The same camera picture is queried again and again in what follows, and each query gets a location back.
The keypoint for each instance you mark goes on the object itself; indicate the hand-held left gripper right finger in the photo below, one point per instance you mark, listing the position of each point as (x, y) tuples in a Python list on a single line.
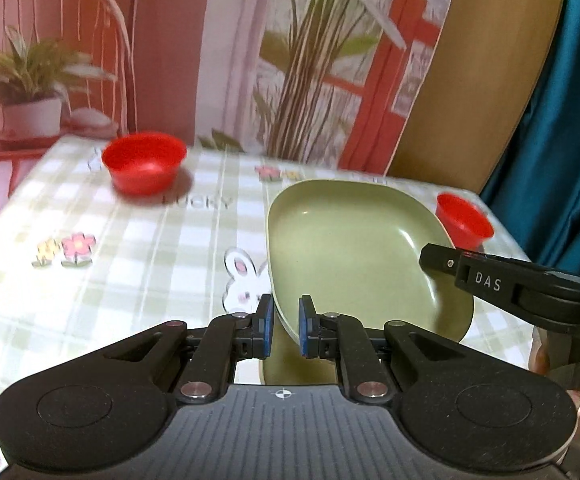
[(305, 327)]

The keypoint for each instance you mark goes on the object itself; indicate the wooden board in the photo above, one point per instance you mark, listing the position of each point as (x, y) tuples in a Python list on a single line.
[(480, 65)]

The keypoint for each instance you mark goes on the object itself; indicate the green square plate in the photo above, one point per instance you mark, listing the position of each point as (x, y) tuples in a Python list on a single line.
[(350, 240)]

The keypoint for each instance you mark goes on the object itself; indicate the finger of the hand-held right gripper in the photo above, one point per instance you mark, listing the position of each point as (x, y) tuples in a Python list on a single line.
[(437, 257), (487, 280)]

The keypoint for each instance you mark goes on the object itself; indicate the printed plant backdrop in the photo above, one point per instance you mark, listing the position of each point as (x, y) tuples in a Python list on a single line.
[(209, 45)]

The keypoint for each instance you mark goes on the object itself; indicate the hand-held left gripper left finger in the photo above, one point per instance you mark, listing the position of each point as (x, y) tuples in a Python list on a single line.
[(266, 325)]

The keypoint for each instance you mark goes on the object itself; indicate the small red bowl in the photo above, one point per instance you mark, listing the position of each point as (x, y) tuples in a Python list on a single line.
[(462, 220)]

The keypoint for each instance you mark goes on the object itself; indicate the large red bowl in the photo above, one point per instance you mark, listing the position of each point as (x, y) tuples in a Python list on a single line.
[(142, 162)]

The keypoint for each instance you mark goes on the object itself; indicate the checked floral tablecloth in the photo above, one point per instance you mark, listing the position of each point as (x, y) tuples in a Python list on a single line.
[(134, 260)]

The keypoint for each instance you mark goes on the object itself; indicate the teal curtain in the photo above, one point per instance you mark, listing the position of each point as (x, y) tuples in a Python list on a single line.
[(565, 135)]

